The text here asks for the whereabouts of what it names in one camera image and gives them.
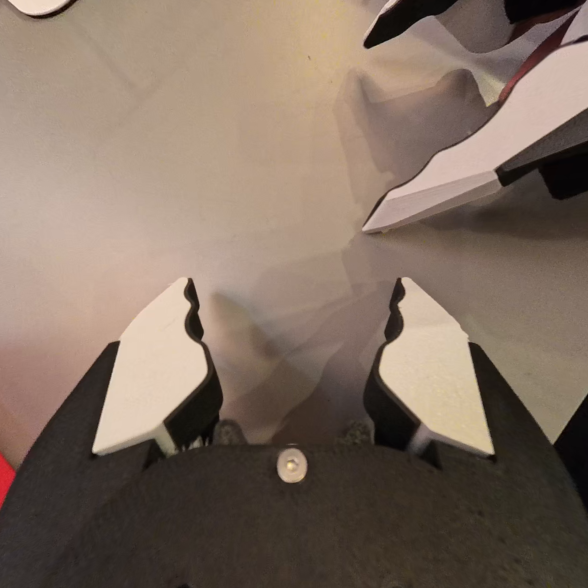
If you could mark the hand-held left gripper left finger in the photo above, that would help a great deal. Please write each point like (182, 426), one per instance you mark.
(151, 376)

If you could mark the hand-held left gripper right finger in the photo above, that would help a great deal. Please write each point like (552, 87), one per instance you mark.
(436, 381)

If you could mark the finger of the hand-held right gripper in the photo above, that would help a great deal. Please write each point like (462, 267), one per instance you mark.
(468, 23)
(505, 133)

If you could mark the red plastic bin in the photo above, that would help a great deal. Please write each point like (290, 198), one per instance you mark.
(5, 477)

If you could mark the instruction sheet on stand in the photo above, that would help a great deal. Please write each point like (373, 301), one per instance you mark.
(41, 7)

